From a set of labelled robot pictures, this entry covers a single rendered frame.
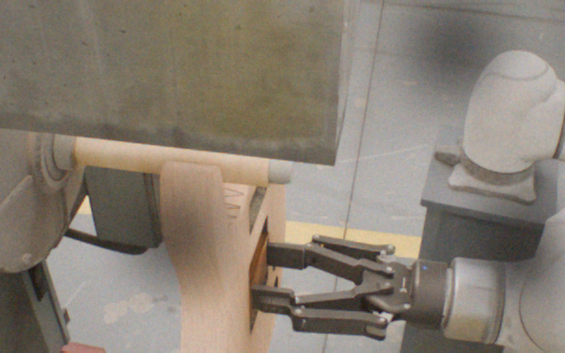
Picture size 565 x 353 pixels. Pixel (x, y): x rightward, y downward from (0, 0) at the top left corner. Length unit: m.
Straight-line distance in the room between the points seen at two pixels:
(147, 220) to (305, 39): 0.66
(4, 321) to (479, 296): 0.61
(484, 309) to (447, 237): 0.78
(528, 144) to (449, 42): 2.13
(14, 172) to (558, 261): 0.47
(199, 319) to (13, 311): 0.41
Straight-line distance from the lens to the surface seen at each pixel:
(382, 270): 0.80
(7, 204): 0.64
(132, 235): 1.04
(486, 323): 0.77
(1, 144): 0.63
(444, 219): 1.51
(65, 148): 0.67
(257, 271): 0.79
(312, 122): 0.41
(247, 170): 0.62
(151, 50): 0.41
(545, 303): 0.62
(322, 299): 0.77
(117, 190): 0.98
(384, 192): 2.55
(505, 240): 1.53
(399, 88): 3.12
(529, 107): 1.40
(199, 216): 0.57
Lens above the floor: 1.65
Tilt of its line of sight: 39 degrees down
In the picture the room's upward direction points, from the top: straight up
